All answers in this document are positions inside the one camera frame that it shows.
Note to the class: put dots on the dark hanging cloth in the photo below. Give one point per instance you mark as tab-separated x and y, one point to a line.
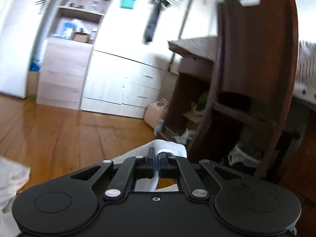
153	22

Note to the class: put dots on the white patterned bedsheet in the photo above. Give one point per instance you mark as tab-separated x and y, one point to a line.
306	66

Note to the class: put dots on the small cardboard box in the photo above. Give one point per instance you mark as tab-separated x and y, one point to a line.
81	37

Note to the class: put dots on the white shirt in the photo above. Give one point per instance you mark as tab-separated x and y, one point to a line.
172	148

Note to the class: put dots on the waste bin with bag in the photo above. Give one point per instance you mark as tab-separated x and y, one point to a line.
243	154

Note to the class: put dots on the dark wooden chair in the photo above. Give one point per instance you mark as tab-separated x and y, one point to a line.
259	54

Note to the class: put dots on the pink container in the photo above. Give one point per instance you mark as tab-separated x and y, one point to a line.
155	113

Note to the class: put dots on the white crumpled bag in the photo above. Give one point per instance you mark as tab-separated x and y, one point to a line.
184	135

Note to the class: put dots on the teal box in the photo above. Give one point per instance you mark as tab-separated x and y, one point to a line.
127	0

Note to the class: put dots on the blue printed box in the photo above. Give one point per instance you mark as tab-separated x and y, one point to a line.
67	29

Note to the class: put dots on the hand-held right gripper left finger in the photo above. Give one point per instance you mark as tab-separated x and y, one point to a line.
150	164

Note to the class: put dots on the small green floor item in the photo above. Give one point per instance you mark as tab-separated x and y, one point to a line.
32	95

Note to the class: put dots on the white wardrobe cabinet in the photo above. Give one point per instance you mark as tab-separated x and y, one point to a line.
118	79

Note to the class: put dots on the blue plastic bag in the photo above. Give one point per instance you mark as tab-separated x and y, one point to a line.
35	65

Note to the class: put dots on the large cardboard box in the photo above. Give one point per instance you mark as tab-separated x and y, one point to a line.
33	82

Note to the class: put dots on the patterned desk cloth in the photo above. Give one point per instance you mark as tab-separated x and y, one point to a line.
197	45

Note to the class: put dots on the small light blue item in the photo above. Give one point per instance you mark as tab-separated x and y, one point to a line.
159	126

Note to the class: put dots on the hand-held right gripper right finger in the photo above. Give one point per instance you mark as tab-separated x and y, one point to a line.
162	164

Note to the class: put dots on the light wood shelf unit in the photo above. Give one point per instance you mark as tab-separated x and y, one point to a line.
61	79

